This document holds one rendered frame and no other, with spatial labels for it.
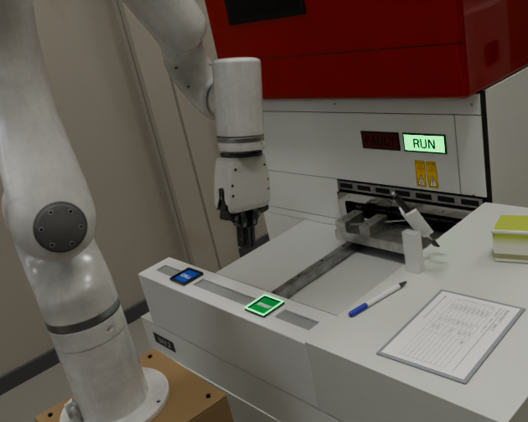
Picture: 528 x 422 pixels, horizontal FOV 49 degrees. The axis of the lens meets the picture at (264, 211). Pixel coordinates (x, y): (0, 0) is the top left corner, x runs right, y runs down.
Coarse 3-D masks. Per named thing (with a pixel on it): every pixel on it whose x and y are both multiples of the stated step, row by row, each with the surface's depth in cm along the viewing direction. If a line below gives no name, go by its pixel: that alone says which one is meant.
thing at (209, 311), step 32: (160, 288) 132; (192, 288) 126; (224, 288) 124; (256, 288) 120; (160, 320) 139; (192, 320) 127; (224, 320) 116; (256, 320) 108; (288, 320) 107; (320, 320) 104; (224, 352) 122; (256, 352) 112; (288, 352) 103; (288, 384) 108
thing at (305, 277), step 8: (344, 248) 154; (352, 248) 156; (328, 256) 151; (336, 256) 152; (344, 256) 154; (320, 264) 148; (328, 264) 150; (336, 264) 152; (304, 272) 146; (312, 272) 146; (320, 272) 148; (288, 280) 143; (296, 280) 143; (304, 280) 145; (312, 280) 147; (280, 288) 141; (288, 288) 141; (296, 288) 143; (288, 296) 142
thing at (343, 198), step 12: (348, 192) 165; (348, 204) 168; (372, 204) 159; (384, 204) 156; (396, 204) 153; (408, 204) 150; (420, 204) 148; (432, 204) 145; (444, 204) 144; (372, 216) 163; (456, 216) 141; (408, 228) 153; (432, 228) 149
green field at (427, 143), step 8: (408, 136) 143; (416, 136) 141; (424, 136) 140; (432, 136) 138; (440, 136) 137; (408, 144) 144; (416, 144) 142; (424, 144) 141; (432, 144) 139; (440, 144) 137
